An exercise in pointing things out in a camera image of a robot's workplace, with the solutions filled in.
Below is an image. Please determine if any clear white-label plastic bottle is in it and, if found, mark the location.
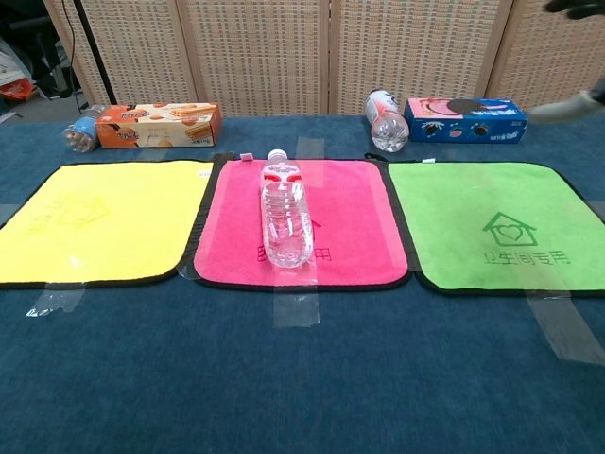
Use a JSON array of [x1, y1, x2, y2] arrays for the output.
[[364, 88, 410, 153]]

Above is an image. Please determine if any green towel with black trim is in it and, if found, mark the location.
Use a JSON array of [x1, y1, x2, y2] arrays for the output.
[[386, 158, 605, 298]]

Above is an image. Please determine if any pink towel with black trim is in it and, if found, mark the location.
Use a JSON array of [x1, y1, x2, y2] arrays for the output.
[[181, 151, 416, 292]]

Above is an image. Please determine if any black stand pole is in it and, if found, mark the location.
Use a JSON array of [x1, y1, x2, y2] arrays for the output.
[[73, 0, 118, 106]]

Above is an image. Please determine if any yellow towel with black trim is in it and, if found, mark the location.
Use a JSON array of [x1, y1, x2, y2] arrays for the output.
[[0, 159, 215, 290]]

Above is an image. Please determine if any wicker folding screen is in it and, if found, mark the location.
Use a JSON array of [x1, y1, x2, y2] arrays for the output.
[[43, 0, 605, 118]]

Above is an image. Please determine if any blue Oreo cookie box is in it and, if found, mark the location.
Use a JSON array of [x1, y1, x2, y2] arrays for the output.
[[403, 96, 529, 145]]

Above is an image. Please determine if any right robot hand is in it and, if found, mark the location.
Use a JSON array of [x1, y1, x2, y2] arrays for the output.
[[527, 88, 605, 126]]

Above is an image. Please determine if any orange plastic bag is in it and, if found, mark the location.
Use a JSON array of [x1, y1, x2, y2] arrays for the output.
[[0, 77, 38, 101]]

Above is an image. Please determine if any clear adhesive tape strip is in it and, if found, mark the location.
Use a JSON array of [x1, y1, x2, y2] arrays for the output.
[[271, 264, 321, 329], [290, 136, 327, 186], [26, 281, 87, 319], [175, 261, 200, 284], [523, 287, 605, 366]]

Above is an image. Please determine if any orange biscuit box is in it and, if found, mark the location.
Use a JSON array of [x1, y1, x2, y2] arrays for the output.
[[95, 102, 224, 149]]

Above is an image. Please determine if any clear blue-label plastic bottle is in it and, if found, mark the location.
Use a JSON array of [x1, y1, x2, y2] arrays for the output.
[[60, 104, 108, 155]]

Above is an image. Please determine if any clear red-label water bottle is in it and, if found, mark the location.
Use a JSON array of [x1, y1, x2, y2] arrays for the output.
[[258, 148, 316, 270]]

